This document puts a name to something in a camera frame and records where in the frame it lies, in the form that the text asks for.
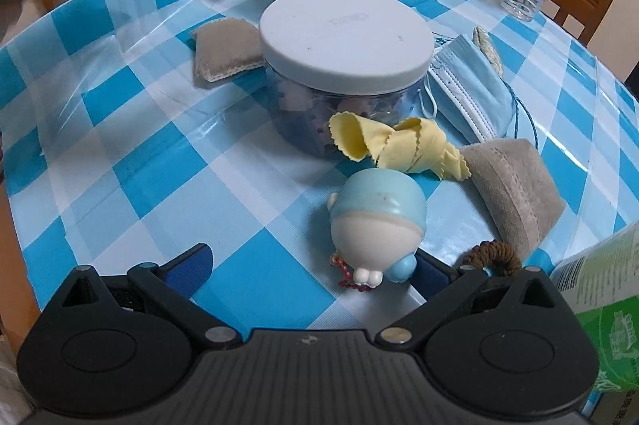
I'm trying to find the grey cloth pad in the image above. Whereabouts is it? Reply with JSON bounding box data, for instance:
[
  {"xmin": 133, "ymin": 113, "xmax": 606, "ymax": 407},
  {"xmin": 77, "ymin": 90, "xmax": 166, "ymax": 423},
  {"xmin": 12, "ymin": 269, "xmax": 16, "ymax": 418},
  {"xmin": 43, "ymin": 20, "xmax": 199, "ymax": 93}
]
[
  {"xmin": 190, "ymin": 20, "xmax": 265, "ymax": 84},
  {"xmin": 456, "ymin": 138, "xmax": 567, "ymax": 261}
]

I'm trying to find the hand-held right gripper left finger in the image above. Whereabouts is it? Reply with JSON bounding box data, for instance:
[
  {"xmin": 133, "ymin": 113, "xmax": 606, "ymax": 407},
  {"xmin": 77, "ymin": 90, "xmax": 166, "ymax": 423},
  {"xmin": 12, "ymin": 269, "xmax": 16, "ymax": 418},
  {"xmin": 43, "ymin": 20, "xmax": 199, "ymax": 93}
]
[{"xmin": 47, "ymin": 244, "xmax": 240, "ymax": 346}]

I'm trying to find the green tissue package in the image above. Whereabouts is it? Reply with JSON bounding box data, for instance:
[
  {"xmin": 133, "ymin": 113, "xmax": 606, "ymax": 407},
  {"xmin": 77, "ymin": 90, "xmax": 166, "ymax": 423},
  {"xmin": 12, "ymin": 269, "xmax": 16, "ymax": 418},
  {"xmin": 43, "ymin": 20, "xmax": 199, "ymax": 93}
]
[{"xmin": 549, "ymin": 222, "xmax": 639, "ymax": 391}]

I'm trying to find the blue and white toy figure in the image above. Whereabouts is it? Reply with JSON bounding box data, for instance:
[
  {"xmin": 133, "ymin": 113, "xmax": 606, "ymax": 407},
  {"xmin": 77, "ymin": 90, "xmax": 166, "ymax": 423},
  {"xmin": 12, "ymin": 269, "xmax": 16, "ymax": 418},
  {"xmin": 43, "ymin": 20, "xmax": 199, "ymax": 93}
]
[{"xmin": 327, "ymin": 169, "xmax": 429, "ymax": 293}]

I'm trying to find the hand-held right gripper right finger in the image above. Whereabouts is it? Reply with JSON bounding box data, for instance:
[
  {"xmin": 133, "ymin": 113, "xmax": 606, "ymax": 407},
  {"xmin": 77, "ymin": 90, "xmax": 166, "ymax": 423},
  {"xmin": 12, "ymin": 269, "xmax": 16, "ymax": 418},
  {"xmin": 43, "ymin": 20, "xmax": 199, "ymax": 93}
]
[{"xmin": 374, "ymin": 250, "xmax": 575, "ymax": 346}]

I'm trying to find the blue face mask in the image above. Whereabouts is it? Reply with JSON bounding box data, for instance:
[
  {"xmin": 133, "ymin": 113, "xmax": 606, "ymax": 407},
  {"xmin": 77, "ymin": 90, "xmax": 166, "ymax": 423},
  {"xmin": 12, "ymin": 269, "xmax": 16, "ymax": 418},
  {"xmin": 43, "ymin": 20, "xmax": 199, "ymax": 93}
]
[{"xmin": 424, "ymin": 33, "xmax": 518, "ymax": 144}]

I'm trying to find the yellow cloth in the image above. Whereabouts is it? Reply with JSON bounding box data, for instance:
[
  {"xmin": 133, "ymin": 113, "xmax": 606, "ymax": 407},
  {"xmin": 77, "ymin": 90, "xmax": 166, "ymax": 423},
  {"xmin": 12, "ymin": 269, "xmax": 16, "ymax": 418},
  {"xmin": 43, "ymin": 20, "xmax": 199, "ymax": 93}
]
[{"xmin": 328, "ymin": 110, "xmax": 472, "ymax": 182}]

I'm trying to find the blue checked tablecloth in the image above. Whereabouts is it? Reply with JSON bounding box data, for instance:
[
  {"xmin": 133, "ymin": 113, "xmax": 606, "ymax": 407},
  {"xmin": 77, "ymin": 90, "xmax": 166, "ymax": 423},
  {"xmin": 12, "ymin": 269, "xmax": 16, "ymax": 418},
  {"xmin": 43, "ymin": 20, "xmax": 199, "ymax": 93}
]
[{"xmin": 0, "ymin": 0, "xmax": 639, "ymax": 406}]

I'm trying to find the small woven sachet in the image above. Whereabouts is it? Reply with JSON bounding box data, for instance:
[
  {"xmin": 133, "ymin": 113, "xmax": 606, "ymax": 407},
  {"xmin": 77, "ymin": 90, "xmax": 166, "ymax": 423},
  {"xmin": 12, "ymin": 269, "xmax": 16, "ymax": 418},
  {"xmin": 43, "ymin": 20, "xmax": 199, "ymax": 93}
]
[{"xmin": 472, "ymin": 26, "xmax": 506, "ymax": 76}]

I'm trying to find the brown hair tie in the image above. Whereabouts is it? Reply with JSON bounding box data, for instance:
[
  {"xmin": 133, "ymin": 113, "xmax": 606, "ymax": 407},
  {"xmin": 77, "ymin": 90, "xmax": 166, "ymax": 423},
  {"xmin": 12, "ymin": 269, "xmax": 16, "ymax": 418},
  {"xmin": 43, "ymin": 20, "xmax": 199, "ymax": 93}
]
[{"xmin": 456, "ymin": 241, "xmax": 522, "ymax": 279}]

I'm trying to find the clear jar with white lid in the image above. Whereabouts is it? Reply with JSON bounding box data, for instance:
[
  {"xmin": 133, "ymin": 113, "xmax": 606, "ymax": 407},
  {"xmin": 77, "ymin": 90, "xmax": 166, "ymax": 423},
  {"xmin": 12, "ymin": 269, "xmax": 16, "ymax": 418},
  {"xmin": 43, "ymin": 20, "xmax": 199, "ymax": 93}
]
[{"xmin": 258, "ymin": 0, "xmax": 435, "ymax": 162}]

